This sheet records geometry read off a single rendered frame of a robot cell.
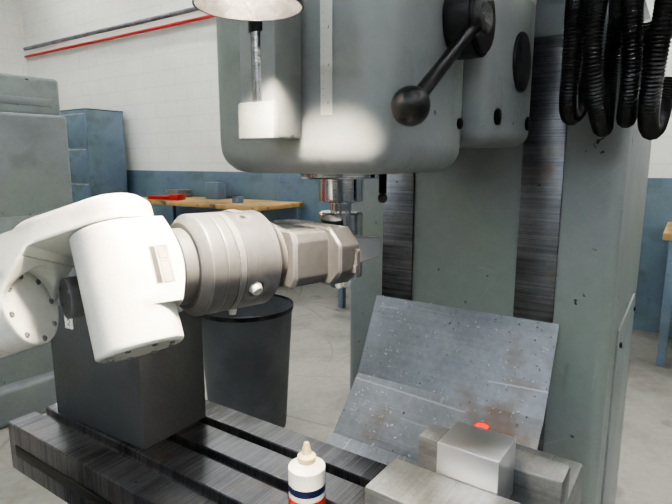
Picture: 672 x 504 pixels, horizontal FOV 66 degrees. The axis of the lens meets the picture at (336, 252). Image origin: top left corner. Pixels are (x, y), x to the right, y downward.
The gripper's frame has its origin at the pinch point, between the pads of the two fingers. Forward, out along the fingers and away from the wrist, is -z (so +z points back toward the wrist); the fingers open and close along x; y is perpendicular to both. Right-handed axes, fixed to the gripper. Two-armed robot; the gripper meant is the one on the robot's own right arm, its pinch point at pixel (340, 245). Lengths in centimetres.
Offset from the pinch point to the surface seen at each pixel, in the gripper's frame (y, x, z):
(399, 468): 20.6, -10.4, 1.4
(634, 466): 121, 27, -202
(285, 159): -9.0, -1.6, 8.5
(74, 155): -17, 728, -180
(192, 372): 23.2, 30.5, 2.7
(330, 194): -5.6, -0.9, 2.3
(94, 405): 27.8, 38.7, 14.8
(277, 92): -14.4, -4.9, 11.7
